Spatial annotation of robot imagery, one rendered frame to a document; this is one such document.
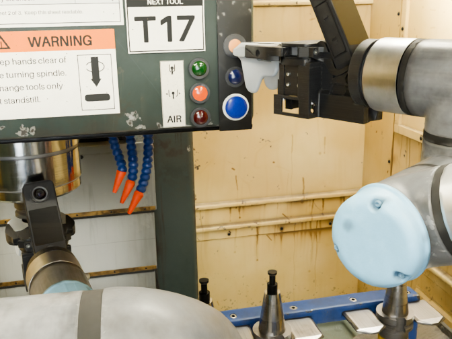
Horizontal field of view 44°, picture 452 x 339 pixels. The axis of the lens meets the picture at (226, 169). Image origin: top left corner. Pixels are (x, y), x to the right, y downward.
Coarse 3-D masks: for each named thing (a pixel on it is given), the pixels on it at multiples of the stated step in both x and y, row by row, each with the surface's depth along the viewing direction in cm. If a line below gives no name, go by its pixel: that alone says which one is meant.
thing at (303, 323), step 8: (288, 320) 96; (296, 320) 96; (304, 320) 96; (312, 320) 96; (296, 328) 94; (304, 328) 93; (312, 328) 93; (296, 336) 91; (304, 336) 91; (312, 336) 91; (320, 336) 91
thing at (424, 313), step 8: (408, 304) 100; (416, 304) 100; (424, 304) 100; (416, 312) 98; (424, 312) 98; (432, 312) 98; (416, 320) 96; (424, 320) 95; (432, 320) 95; (440, 320) 95
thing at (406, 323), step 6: (378, 306) 98; (378, 312) 96; (378, 318) 96; (384, 318) 95; (390, 318) 94; (396, 318) 94; (402, 318) 94; (408, 318) 94; (390, 324) 94; (396, 324) 94; (402, 324) 95; (408, 324) 94; (384, 330) 95; (390, 330) 94; (396, 330) 95; (402, 330) 95; (408, 330) 95
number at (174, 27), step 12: (156, 12) 70; (168, 12) 70; (180, 12) 71; (192, 12) 71; (156, 24) 70; (168, 24) 71; (180, 24) 71; (192, 24) 71; (168, 36) 71; (180, 36) 71; (192, 36) 72
